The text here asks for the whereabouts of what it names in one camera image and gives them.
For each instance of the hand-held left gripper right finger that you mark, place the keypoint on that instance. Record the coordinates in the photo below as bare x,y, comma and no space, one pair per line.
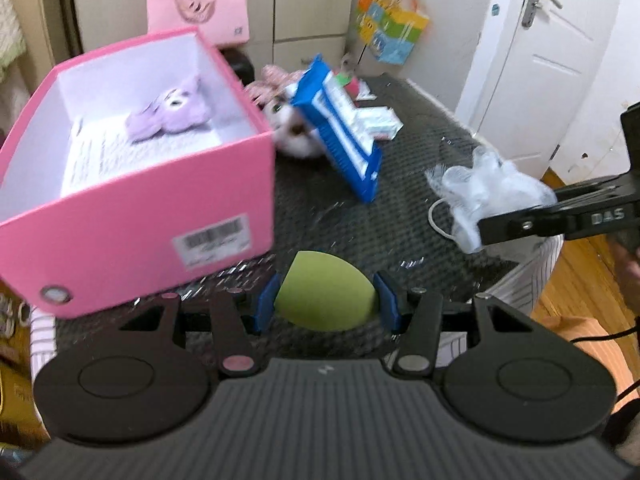
388,301

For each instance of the blue tissue packet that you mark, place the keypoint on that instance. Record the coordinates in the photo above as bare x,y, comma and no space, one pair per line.
345,135

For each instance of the person's right hand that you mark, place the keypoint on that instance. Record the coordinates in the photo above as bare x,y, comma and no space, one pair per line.
627,272

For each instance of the printed paper sheet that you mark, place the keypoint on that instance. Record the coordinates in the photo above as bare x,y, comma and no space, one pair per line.
100,155

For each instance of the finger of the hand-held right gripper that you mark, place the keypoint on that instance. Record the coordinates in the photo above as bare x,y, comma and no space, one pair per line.
525,225
585,190

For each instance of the pink floral cloth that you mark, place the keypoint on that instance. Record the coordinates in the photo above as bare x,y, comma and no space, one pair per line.
275,80

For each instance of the black mesh mat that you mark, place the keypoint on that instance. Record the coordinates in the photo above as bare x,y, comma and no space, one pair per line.
400,200

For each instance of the pale knitted cloth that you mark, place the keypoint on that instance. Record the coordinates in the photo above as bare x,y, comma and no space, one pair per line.
10,25

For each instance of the colourful gift bag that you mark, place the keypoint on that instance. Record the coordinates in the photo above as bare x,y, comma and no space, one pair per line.
395,30

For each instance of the beige wardrobe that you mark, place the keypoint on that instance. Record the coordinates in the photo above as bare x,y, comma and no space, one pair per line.
300,0

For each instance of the yellow carton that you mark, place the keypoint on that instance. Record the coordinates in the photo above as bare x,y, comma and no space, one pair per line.
15,400

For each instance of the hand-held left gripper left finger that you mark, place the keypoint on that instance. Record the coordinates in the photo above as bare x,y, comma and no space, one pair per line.
265,307

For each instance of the striped bed sheet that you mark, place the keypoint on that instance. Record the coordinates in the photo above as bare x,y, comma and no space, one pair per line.
540,270

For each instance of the white cat plush toy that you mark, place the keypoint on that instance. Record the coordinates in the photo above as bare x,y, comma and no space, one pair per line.
295,135

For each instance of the pink cardboard box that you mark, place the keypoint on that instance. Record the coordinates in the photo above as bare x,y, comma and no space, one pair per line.
125,225

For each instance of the small white packet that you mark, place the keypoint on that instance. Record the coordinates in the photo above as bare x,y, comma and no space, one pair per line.
380,121

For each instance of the pink paper bag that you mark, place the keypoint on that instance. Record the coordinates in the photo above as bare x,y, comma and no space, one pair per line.
220,5

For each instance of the clear plastic bag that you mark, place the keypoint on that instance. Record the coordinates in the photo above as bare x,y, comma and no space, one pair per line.
480,185

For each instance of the purple plush toy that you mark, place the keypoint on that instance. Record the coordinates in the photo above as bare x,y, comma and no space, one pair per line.
170,112

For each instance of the white door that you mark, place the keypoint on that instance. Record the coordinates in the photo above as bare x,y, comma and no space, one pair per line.
550,85

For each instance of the black suitcase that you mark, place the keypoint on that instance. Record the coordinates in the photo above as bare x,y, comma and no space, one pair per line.
240,66

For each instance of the green makeup sponge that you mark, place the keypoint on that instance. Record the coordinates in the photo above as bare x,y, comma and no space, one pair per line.
320,290

